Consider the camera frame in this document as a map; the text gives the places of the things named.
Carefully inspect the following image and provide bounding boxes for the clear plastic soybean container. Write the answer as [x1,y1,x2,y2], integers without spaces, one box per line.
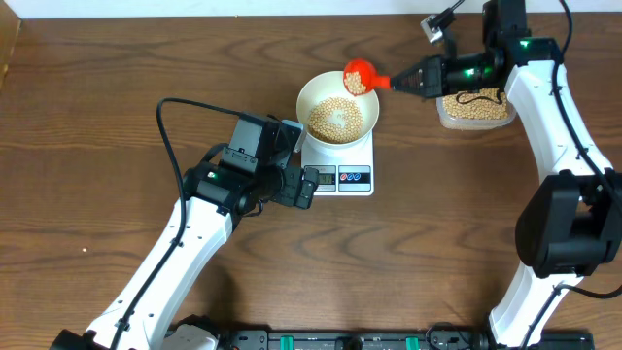
[436,88,517,131]

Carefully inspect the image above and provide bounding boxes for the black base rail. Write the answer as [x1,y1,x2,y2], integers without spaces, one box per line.
[164,328,595,350]

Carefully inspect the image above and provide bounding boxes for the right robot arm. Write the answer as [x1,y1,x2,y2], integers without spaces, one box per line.
[389,0,621,349]

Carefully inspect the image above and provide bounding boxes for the right black cable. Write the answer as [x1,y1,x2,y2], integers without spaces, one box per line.
[436,0,622,350]

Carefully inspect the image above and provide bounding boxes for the white digital kitchen scale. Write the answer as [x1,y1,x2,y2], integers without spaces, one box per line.
[301,132,374,196]

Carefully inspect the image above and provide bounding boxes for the black cable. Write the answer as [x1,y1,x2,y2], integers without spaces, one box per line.
[109,96,244,350]
[436,0,622,350]

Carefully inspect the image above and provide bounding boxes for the cream round bowl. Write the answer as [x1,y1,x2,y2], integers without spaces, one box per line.
[295,71,380,148]

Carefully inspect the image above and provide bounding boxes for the soybeans in bowl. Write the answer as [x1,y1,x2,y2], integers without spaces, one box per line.
[307,97,363,144]

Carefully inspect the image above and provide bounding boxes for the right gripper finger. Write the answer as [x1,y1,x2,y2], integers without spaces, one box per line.
[391,57,432,84]
[392,83,435,97]

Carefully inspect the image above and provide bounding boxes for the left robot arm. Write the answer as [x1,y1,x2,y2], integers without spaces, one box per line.
[51,114,318,350]

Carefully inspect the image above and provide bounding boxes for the red plastic measuring scoop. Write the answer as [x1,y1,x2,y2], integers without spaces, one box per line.
[342,58,392,96]

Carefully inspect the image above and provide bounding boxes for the left black cable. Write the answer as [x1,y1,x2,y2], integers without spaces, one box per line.
[109,96,244,350]

